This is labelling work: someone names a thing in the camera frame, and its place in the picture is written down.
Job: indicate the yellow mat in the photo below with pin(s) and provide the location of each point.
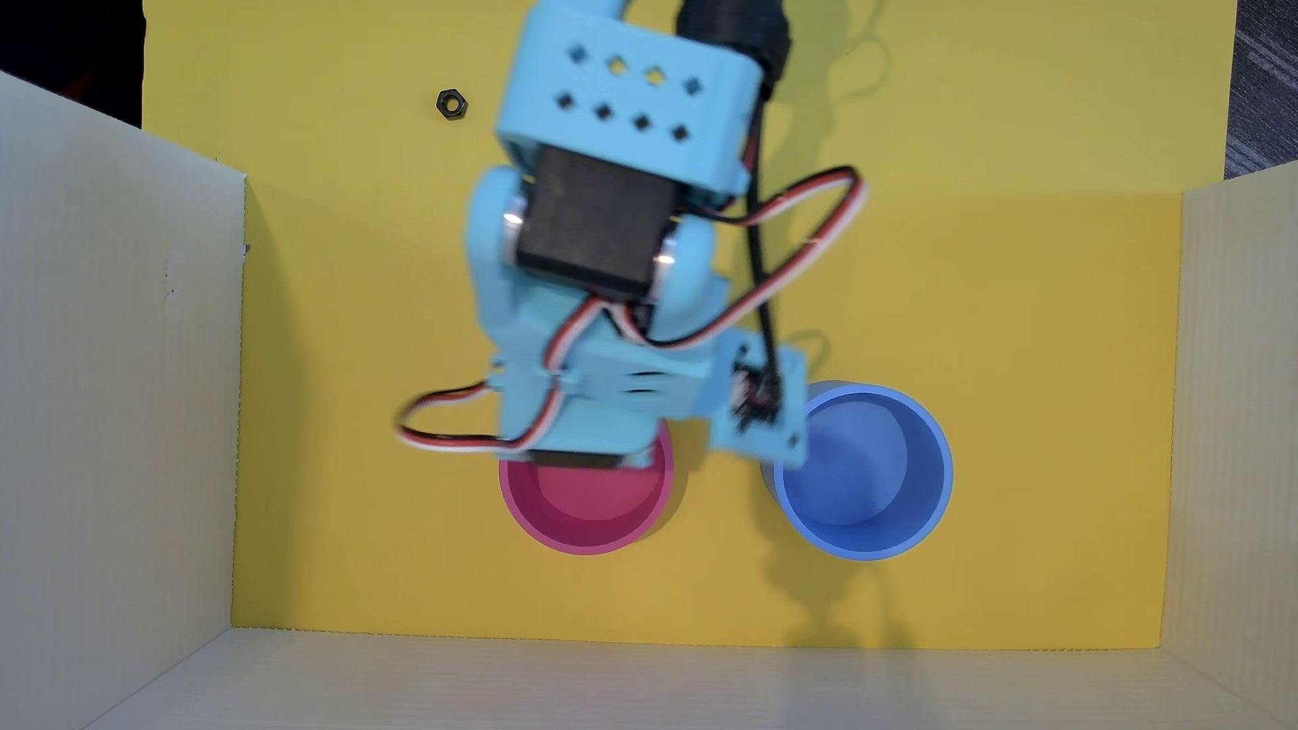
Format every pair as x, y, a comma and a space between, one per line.
1014, 304

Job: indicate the black hex nut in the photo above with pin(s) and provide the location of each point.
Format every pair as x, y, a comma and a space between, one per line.
451, 104

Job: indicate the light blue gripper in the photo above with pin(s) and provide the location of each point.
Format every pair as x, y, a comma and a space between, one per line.
578, 441

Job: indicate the light blue camera mount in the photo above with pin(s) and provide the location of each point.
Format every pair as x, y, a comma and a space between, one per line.
771, 426

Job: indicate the pink round cup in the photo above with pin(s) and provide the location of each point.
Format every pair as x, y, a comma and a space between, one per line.
588, 512

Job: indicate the light blue robot arm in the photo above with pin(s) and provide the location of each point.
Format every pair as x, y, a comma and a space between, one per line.
608, 122

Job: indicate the blue round cup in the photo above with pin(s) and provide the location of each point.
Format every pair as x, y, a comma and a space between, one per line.
862, 477

